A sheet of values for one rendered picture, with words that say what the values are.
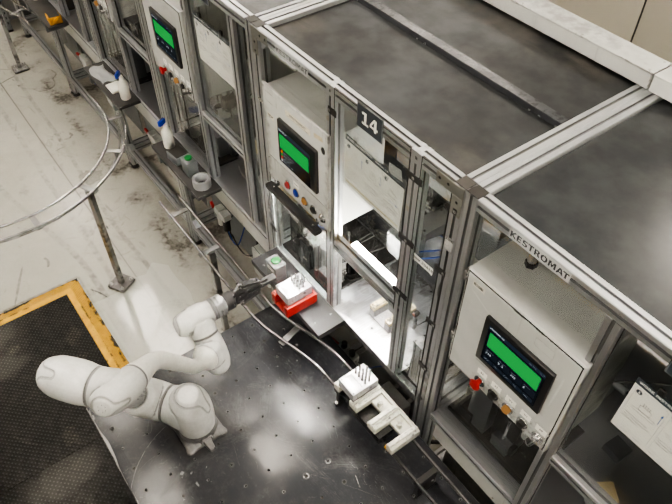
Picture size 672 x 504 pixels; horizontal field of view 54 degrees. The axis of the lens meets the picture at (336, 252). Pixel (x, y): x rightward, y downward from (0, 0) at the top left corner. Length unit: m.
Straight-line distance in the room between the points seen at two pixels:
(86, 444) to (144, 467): 0.95
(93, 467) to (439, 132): 2.51
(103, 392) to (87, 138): 3.65
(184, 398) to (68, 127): 3.48
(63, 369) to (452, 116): 1.42
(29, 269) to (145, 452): 2.08
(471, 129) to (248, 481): 1.60
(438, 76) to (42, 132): 4.05
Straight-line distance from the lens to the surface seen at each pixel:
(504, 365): 2.00
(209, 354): 2.59
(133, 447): 2.93
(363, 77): 2.23
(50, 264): 4.65
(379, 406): 2.69
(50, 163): 5.43
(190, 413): 2.67
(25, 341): 4.29
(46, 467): 3.80
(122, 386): 2.16
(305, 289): 2.84
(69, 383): 2.22
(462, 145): 1.98
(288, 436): 2.85
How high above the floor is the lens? 3.21
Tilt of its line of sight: 47 degrees down
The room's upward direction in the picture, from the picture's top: straight up
